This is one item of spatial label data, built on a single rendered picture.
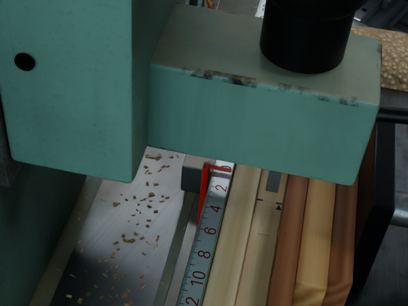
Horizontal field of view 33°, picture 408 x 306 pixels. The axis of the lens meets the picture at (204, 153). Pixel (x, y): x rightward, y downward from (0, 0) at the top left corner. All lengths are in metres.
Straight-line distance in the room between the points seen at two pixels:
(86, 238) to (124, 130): 0.27
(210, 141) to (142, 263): 0.23
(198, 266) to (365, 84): 0.15
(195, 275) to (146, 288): 0.19
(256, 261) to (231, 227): 0.03
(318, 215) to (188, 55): 0.16
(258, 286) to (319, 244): 0.05
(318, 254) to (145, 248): 0.22
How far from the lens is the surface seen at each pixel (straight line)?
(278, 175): 0.49
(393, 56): 0.71
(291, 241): 0.47
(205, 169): 0.50
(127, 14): 0.35
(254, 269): 0.47
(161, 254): 0.65
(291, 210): 0.49
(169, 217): 0.68
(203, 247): 0.46
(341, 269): 0.48
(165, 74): 0.41
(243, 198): 0.50
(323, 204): 0.50
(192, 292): 0.44
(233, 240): 0.47
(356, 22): 1.03
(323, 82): 0.41
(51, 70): 0.39
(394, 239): 0.57
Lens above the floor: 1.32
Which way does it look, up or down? 45 degrees down
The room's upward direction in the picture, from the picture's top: 6 degrees clockwise
